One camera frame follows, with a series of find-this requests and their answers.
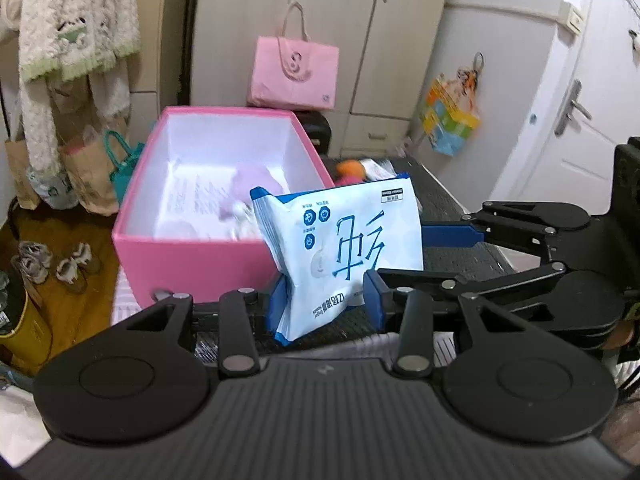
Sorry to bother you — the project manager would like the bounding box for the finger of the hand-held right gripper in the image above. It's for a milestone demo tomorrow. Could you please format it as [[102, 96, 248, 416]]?
[[421, 200, 592, 262], [377, 260, 571, 333]]

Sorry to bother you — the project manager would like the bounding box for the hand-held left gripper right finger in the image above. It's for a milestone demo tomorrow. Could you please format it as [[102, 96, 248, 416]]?
[[364, 269, 539, 380]]

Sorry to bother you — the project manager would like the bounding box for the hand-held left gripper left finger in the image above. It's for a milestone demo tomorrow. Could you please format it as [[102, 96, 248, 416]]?
[[120, 275, 292, 377]]

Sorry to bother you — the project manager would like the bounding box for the blue white tissue packet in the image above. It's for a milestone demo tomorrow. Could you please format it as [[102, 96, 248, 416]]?
[[249, 172, 425, 345]]

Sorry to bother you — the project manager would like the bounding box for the pink cardboard box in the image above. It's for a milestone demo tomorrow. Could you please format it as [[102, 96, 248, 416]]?
[[111, 105, 337, 312]]

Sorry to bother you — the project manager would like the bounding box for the white plush toy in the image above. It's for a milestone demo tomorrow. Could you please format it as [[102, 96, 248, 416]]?
[[229, 204, 267, 242]]

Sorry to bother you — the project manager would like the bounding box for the purple plush toy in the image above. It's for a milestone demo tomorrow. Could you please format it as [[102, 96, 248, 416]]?
[[219, 163, 282, 222]]

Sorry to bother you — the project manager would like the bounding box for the orange soft toy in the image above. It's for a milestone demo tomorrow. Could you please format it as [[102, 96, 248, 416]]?
[[335, 159, 366, 187]]

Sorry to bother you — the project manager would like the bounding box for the white plastic packet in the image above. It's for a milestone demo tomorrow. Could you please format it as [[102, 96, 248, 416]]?
[[362, 157, 402, 182]]

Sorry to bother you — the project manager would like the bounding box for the colourful paper gift bag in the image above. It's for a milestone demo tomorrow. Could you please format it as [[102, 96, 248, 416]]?
[[418, 52, 484, 157]]

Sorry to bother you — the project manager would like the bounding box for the printed paper sheet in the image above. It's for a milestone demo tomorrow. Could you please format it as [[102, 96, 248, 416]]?
[[154, 159, 253, 241]]

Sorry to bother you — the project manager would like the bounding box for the white door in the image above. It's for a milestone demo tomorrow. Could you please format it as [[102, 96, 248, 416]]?
[[491, 0, 640, 222]]

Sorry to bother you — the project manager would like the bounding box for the black suitcase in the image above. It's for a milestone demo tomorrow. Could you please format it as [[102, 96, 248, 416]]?
[[297, 109, 332, 157]]

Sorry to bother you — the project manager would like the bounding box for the beige sandals pair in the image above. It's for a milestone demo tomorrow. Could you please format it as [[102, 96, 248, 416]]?
[[55, 242, 94, 292]]

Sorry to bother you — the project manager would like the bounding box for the teal handbag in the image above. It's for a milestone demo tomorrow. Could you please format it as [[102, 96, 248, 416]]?
[[103, 129, 147, 207]]

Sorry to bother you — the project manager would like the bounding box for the pink tote bag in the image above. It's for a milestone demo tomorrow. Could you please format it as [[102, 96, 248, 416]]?
[[247, 2, 340, 112]]

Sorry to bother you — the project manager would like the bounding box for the beige wardrobe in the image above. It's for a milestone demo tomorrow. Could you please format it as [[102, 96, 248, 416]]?
[[189, 0, 457, 159]]

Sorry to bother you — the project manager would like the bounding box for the cream fleece jacket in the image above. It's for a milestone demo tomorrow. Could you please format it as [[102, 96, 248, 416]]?
[[18, 0, 142, 84]]

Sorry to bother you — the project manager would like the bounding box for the silver door handle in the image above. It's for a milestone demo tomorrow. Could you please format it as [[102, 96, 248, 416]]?
[[554, 79, 594, 136]]

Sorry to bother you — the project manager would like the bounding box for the white light switch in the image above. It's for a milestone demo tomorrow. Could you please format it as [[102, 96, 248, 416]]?
[[562, 2, 586, 37]]

